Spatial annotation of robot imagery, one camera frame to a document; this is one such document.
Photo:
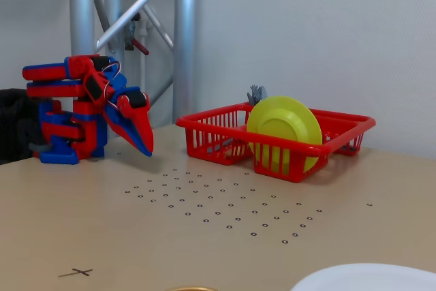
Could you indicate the yellow-green plastic plate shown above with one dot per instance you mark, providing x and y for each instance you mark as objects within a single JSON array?
[{"x": 284, "y": 124}]

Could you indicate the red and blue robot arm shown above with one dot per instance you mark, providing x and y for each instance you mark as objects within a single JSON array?
[{"x": 61, "y": 90}]

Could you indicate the black fabric object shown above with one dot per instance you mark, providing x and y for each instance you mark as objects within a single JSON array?
[{"x": 17, "y": 124}]

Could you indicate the grey-blue plastic spoon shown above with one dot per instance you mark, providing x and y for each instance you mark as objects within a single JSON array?
[{"x": 212, "y": 149}]

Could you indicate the grey metal fitting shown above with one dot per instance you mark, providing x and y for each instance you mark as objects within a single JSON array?
[{"x": 129, "y": 33}]

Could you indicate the blue red gripper finger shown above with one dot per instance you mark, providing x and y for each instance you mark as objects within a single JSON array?
[{"x": 117, "y": 124}]

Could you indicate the white plate at edge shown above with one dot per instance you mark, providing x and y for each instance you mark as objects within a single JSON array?
[{"x": 368, "y": 279}]

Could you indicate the silver metal truss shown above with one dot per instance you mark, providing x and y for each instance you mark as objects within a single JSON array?
[{"x": 184, "y": 32}]

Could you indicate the gold plastic cup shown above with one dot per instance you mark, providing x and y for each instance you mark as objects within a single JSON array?
[{"x": 192, "y": 289}]

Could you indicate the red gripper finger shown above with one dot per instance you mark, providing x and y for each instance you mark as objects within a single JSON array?
[{"x": 143, "y": 127}]

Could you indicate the red plastic dish rack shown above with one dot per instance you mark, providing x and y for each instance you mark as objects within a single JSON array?
[{"x": 289, "y": 146}]

